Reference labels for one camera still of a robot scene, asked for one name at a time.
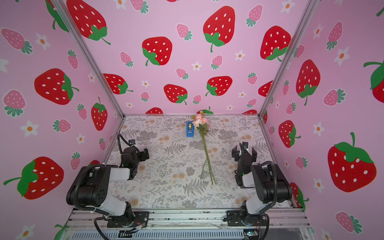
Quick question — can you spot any pink artificial flower bouquet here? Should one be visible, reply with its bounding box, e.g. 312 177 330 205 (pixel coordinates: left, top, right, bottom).
192 110 217 185

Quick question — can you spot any blue tape dispenser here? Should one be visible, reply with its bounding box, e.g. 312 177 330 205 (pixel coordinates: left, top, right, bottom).
186 122 195 138

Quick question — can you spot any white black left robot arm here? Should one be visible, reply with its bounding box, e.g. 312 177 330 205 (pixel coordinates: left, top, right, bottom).
66 147 150 222

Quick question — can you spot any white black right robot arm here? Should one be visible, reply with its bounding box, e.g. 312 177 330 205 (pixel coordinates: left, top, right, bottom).
232 142 293 218

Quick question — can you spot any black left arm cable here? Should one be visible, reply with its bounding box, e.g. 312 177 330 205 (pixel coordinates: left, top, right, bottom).
73 132 133 240

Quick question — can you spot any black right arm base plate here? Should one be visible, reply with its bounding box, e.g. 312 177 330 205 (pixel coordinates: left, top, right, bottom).
223 210 268 227

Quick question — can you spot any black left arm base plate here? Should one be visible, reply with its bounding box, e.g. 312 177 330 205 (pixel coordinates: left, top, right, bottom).
107 211 150 229

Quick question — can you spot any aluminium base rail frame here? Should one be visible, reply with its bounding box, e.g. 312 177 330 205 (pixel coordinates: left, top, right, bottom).
59 208 316 240

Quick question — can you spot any aluminium corner post right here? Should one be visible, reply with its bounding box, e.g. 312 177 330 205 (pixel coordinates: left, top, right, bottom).
259 0 320 119

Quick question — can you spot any aluminium corner post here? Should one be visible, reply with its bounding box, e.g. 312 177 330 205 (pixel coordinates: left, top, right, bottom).
52 0 125 119
259 0 320 119

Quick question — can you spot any aluminium corner post left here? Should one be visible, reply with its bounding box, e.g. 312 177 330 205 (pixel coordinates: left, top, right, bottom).
52 0 125 119

